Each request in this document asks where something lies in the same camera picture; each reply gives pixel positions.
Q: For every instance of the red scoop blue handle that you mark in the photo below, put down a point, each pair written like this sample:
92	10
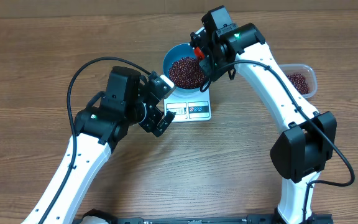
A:
198	53

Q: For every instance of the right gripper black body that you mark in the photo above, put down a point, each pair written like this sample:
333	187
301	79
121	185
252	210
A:
210	65

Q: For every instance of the white digital kitchen scale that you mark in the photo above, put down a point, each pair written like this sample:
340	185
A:
189	105

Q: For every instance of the red beans in bowl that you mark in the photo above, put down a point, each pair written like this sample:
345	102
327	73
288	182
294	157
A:
185	73

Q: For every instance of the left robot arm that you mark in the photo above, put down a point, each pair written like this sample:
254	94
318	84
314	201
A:
130	98

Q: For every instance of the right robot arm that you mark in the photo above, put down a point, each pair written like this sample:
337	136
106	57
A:
305	135

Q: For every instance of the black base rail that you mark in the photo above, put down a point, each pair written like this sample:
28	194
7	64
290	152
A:
98	216

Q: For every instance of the blue bowl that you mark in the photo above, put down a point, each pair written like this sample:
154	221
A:
176	53

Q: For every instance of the clear plastic container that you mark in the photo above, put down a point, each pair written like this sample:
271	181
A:
306	71

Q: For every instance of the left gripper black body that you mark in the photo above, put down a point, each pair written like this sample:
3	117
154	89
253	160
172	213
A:
151	116

